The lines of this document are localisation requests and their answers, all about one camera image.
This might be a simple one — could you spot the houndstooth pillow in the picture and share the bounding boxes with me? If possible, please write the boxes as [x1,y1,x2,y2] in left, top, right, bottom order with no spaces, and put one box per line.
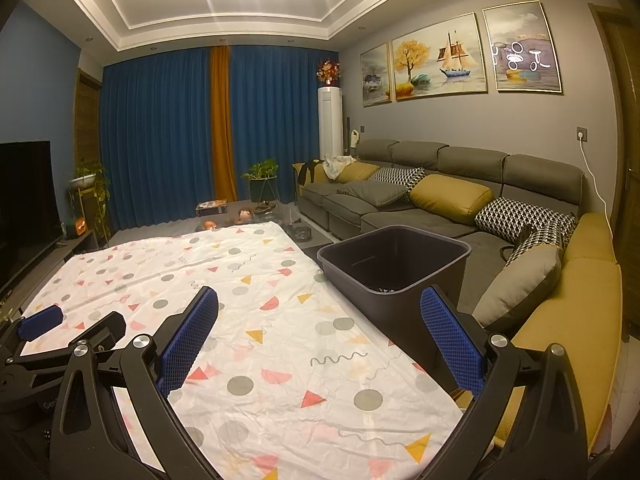
[502,220,563,266]

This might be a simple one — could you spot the grey sofa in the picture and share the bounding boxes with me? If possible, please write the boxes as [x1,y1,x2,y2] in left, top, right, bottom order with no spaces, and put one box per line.
[297,139,586,306]

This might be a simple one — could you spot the gold plant stand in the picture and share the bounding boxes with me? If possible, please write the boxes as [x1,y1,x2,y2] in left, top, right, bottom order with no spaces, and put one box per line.
[75,187,108,241]

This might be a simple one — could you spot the flat grey pillow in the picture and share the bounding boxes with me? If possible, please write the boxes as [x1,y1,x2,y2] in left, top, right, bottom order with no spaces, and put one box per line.
[342,180,408,207]

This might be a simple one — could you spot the white cloth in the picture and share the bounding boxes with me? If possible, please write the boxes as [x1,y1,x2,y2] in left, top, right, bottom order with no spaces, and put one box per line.
[322,155,356,179]

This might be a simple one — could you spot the white standing air conditioner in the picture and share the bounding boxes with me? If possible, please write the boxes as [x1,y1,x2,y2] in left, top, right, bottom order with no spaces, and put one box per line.
[317,86,346,158]

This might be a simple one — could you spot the patterned white tablecloth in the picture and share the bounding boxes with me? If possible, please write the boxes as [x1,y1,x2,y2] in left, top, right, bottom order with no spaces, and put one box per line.
[15,220,466,480]

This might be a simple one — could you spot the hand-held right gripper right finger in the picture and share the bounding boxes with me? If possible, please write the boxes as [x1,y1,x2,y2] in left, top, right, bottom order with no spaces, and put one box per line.
[419,285,588,480]

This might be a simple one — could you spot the yellow sofa seat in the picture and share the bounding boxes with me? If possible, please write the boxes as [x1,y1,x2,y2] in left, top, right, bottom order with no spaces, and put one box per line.
[492,212,623,456]

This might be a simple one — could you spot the grey plastic bin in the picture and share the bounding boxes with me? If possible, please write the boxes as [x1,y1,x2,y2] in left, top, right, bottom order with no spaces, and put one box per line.
[316,225,473,376]

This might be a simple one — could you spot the orange artificial flowers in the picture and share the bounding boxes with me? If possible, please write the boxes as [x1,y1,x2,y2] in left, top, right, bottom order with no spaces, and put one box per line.
[315,59,342,87]

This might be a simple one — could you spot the large grey pillow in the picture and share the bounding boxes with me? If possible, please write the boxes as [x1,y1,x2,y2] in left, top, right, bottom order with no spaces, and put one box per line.
[472,245,563,328]

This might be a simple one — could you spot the green plant in dark pot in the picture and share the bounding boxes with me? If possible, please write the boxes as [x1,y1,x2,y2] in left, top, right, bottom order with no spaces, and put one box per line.
[241,159,280,203]

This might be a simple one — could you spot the tree and sailboat painting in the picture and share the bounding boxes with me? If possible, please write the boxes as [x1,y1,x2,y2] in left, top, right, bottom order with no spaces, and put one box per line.
[390,27,488,102]

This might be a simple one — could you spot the large yellow pillow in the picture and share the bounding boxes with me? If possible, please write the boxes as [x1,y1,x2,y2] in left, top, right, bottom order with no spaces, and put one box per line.
[410,174,495,226]

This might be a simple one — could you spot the white cable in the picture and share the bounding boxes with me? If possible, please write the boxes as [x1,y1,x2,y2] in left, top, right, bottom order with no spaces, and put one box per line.
[580,137,618,261]

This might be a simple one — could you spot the orange curtain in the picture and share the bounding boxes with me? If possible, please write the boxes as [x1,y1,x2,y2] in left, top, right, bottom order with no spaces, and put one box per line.
[209,46,238,203]

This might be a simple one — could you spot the small landscape painting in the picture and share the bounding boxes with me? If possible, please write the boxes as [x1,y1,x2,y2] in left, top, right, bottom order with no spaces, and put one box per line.
[360,42,393,107]

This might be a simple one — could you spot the trailing potted plant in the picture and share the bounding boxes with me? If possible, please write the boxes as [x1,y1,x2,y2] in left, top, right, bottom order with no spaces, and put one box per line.
[69,160,111,241]

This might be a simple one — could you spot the black white patterned pillow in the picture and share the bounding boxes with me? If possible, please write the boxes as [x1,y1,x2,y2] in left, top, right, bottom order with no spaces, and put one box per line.
[474,197,578,246]
[370,166,426,191]

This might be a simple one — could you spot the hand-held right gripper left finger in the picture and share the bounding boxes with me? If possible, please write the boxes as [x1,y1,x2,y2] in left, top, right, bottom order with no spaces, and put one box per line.
[50,285,236,480]

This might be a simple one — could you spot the black television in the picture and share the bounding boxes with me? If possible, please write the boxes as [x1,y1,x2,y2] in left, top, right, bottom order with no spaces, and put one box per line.
[0,141,53,281]

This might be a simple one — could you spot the purple sky painting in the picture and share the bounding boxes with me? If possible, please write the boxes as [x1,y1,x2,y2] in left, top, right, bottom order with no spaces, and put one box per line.
[482,2,563,95]

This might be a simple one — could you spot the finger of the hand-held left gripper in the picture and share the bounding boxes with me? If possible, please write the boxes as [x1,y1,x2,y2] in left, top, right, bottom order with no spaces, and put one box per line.
[0,306,65,357]
[5,311,127,390]

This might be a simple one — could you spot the small yellow pillow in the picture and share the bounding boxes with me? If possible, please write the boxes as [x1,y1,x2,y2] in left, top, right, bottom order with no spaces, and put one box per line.
[334,161,381,184]

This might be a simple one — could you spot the blue curtain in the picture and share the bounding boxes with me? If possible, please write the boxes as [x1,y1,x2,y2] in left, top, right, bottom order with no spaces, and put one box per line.
[102,47,216,233]
[227,45,343,206]

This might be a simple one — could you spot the grey television cabinet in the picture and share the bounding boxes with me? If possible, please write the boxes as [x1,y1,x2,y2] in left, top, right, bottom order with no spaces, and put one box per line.
[0,227,96,311]

